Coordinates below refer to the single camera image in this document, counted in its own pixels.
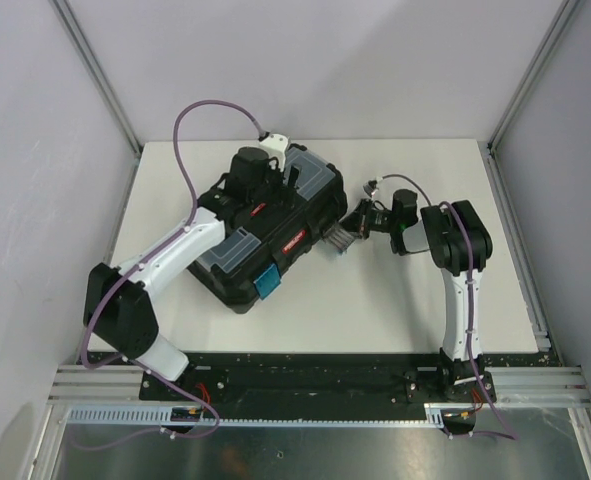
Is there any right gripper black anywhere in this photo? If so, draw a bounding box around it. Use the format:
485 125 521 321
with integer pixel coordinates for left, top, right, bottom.
330 198 398 239

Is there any black plastic toolbox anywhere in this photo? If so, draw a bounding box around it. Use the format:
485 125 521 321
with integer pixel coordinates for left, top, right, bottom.
187 144 347 314

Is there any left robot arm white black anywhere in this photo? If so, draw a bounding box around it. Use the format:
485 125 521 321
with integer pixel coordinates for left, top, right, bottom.
80 185 226 400

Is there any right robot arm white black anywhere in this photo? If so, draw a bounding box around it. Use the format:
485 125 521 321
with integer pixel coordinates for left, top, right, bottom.
340 189 493 401

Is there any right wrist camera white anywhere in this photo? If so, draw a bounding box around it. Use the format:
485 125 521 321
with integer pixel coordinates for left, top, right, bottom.
362 177 382 198

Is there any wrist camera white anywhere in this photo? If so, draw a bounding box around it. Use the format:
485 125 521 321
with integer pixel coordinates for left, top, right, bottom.
259 132 290 171
362 177 382 198

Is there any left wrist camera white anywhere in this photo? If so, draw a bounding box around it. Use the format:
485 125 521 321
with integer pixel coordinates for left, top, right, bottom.
259 132 290 171

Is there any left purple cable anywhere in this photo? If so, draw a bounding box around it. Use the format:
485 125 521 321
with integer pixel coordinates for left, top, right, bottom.
69 99 266 451

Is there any purple cable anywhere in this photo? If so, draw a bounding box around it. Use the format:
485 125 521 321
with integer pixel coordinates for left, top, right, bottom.
69 99 266 451
379 173 519 442

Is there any right aluminium frame post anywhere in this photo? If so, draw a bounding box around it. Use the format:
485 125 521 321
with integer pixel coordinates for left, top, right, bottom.
487 0 584 151

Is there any aluminium frame post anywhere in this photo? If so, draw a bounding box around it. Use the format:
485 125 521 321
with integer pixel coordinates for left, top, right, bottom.
49 0 143 158
487 0 584 151

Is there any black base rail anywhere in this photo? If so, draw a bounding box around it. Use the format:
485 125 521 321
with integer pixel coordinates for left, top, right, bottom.
139 353 496 420

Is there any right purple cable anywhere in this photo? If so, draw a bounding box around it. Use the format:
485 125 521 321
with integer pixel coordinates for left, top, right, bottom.
379 173 519 442

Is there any grey slotted cable duct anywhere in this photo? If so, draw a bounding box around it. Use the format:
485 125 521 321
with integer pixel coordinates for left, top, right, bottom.
67 404 474 428

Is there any left aluminium frame post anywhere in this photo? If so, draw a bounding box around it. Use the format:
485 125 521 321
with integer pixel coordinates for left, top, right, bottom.
49 0 143 158

